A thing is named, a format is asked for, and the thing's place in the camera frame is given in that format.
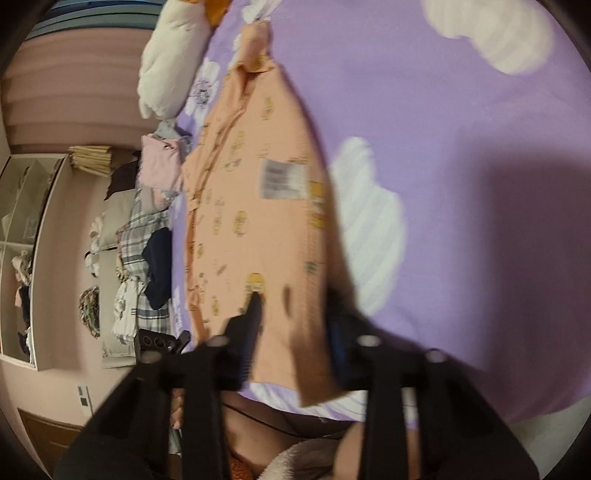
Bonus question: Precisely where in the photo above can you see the orange duck print garment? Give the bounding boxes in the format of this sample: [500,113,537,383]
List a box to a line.
[182,21,341,406]

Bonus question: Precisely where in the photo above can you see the white plush duck toy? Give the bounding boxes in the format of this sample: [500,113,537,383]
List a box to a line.
[137,0,230,120]

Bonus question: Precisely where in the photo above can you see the folded pink garment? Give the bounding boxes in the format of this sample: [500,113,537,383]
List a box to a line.
[137,134,182,192]

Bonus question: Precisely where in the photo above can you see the purple floral bed sheet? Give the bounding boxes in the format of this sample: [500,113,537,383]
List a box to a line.
[177,1,590,423]

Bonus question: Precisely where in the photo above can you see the dark navy garment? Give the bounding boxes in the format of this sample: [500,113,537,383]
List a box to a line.
[142,227,172,310]

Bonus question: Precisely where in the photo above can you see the peach window curtain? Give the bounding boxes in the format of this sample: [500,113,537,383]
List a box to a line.
[1,28,157,153]

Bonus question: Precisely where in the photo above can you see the white open shelf cabinet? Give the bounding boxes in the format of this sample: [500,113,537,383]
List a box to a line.
[1,154,71,371]

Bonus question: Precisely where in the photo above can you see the plaid grey blanket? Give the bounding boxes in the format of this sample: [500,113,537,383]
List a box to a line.
[111,187,172,344]

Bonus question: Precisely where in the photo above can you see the grey folded garment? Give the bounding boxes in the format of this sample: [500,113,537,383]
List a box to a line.
[153,119,191,155]

